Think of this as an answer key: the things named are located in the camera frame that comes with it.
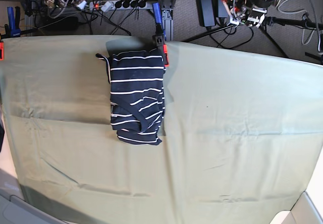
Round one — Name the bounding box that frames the navy white striped T-shirt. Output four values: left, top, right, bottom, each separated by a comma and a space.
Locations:
96, 49, 166, 145

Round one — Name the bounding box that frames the blue orange bar clamp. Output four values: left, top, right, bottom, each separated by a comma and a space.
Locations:
152, 3, 169, 67

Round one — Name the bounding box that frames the light green table cloth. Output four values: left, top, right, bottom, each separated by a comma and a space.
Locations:
1, 35, 322, 223

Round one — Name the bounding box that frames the black power adapter left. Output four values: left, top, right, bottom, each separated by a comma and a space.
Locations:
196, 0, 216, 27

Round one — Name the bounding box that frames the white power strip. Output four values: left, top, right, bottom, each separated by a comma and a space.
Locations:
87, 0, 152, 13

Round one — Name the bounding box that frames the black tripod stand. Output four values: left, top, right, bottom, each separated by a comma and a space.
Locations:
182, 14, 323, 59

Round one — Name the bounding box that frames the blue clamp at left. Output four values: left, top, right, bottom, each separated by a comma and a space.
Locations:
5, 7, 21, 38

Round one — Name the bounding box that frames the orange clamp pad at left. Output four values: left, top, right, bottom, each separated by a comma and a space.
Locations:
0, 42, 4, 61

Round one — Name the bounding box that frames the aluminium frame post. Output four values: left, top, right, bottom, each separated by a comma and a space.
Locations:
158, 0, 176, 41

